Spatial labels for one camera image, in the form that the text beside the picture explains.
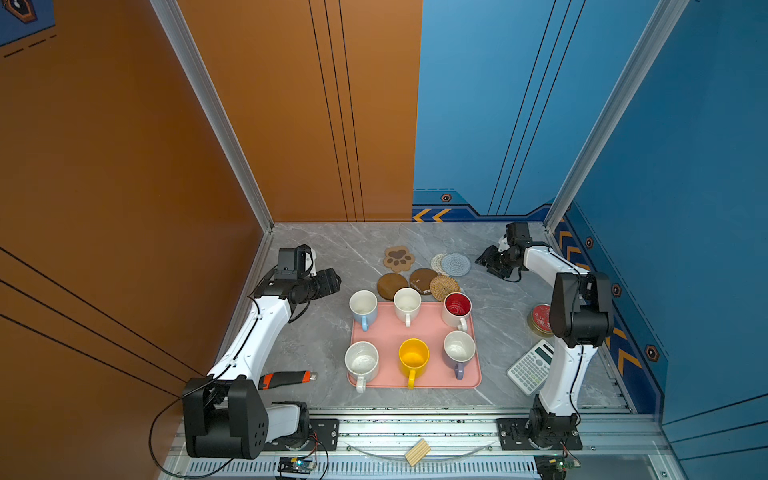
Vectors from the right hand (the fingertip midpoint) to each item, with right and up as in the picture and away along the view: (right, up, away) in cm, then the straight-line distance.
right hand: (480, 262), depth 102 cm
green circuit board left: (-53, -47, -31) cm, 77 cm away
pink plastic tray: (-31, -21, -11) cm, 39 cm away
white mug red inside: (-9, -15, -8) cm, 19 cm away
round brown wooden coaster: (-31, -8, +1) cm, 32 cm away
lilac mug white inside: (-11, -24, -15) cm, 31 cm away
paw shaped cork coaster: (-28, +1, +7) cm, 29 cm away
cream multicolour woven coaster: (-14, -1, +6) cm, 15 cm away
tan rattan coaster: (-13, -8, -1) cm, 15 cm away
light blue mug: (-39, -13, -10) cm, 42 cm away
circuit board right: (+9, -47, -31) cm, 57 cm away
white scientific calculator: (+9, -30, -19) cm, 36 cm away
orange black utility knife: (-63, -31, -21) cm, 73 cm away
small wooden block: (-24, -44, -31) cm, 59 cm away
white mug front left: (-38, -27, -18) cm, 51 cm away
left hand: (-48, -4, -17) cm, 50 cm away
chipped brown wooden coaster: (-20, -6, +1) cm, 21 cm away
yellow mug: (-24, -26, -17) cm, 39 cm away
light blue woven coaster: (-8, -1, +4) cm, 9 cm away
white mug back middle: (-25, -12, -9) cm, 29 cm away
